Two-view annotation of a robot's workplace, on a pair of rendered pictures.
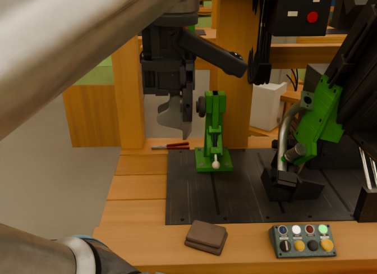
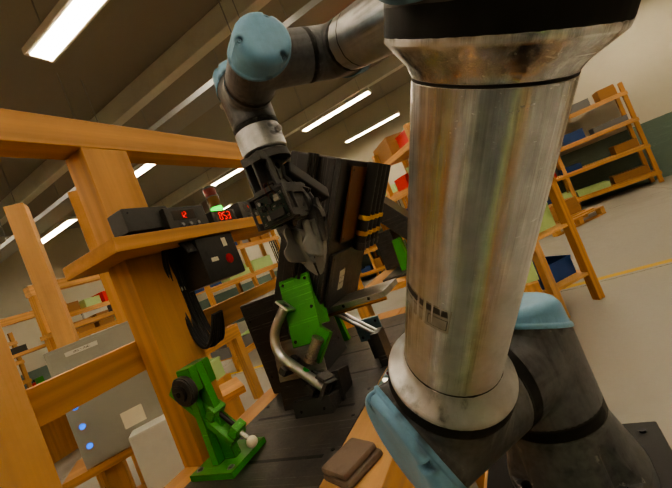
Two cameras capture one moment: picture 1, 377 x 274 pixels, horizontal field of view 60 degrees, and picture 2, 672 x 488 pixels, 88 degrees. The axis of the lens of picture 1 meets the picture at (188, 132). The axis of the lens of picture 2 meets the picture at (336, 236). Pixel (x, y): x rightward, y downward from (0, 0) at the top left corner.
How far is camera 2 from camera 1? 0.59 m
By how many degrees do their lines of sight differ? 67
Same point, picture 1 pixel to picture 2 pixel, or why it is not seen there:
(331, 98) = (306, 284)
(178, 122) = (317, 247)
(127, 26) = not seen: hidden behind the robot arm
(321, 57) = (236, 308)
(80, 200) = not seen: outside the picture
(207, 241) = (363, 452)
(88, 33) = not seen: hidden behind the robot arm
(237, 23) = (159, 294)
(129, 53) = (12, 398)
